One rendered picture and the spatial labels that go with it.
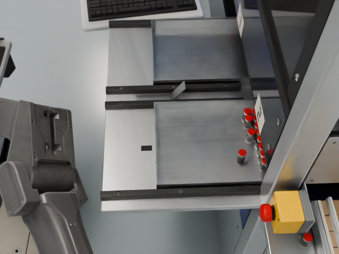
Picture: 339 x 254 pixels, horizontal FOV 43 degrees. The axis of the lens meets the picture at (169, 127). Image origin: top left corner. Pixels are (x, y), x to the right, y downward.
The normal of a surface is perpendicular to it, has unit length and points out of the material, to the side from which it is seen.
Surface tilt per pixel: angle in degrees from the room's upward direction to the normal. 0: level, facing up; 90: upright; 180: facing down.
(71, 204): 49
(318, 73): 90
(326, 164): 90
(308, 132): 90
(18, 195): 42
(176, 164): 0
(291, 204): 0
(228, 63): 0
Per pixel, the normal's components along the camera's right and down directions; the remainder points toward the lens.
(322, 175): 0.04, 0.82
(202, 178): 0.01, -0.57
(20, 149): -0.55, -0.11
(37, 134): 0.83, -0.22
